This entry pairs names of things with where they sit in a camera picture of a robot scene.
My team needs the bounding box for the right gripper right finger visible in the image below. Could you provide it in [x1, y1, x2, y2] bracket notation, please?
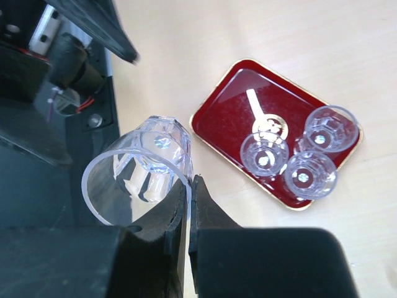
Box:
[189, 176, 359, 297]

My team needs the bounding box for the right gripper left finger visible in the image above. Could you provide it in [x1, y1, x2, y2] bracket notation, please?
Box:
[1, 181, 188, 297]

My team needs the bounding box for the clear glass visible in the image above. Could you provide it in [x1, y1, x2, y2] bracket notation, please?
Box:
[283, 151, 338, 201]
[239, 132, 289, 177]
[81, 115, 193, 226]
[303, 106, 359, 153]

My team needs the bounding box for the red lacquer tray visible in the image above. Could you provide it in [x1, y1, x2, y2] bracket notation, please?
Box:
[189, 58, 364, 212]

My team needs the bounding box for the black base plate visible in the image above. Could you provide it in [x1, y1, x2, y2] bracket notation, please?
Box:
[0, 40, 120, 230]

